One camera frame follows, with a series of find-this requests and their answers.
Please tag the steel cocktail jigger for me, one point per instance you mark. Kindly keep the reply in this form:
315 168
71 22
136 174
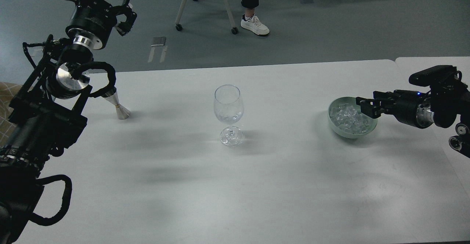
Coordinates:
111 96

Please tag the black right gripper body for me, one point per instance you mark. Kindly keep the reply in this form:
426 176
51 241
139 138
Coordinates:
412 108

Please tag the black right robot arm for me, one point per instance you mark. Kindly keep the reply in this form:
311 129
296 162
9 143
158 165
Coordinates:
445 104

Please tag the green bowl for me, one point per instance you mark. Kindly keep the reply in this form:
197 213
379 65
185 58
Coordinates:
348 100

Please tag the clear ice cubes pile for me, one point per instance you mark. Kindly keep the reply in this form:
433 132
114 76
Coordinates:
348 118

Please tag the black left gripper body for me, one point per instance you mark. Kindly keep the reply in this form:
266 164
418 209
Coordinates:
94 20

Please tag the grey floor tape patch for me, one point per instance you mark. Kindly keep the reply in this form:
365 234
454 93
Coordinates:
158 41

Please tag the white sneaker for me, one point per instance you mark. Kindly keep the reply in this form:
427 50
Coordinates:
254 25

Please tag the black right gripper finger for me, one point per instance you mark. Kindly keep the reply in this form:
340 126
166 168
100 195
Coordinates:
379 98
374 109

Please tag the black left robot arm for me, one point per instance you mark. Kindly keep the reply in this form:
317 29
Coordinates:
47 113

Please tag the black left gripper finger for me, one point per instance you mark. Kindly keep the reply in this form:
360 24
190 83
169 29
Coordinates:
124 27

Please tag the clear wine glass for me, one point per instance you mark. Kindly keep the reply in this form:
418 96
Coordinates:
228 108

